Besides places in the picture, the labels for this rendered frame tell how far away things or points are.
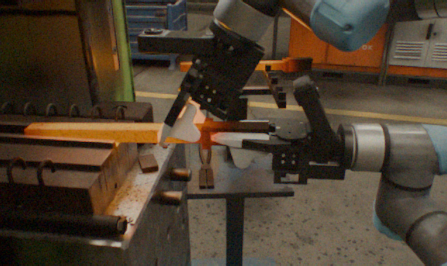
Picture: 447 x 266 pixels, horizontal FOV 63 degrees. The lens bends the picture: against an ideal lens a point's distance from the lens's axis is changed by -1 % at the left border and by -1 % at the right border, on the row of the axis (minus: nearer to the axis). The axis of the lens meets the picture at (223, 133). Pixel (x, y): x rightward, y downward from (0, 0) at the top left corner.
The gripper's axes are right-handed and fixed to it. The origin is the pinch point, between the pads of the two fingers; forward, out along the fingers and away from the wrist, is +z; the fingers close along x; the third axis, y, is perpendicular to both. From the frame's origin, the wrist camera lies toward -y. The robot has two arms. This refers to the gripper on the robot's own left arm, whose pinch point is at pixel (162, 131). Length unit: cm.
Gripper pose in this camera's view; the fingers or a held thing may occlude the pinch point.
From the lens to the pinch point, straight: 60.6
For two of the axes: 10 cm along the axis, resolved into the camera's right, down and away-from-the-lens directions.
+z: -4.8, 7.5, 4.5
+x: 1.1, -4.5, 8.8
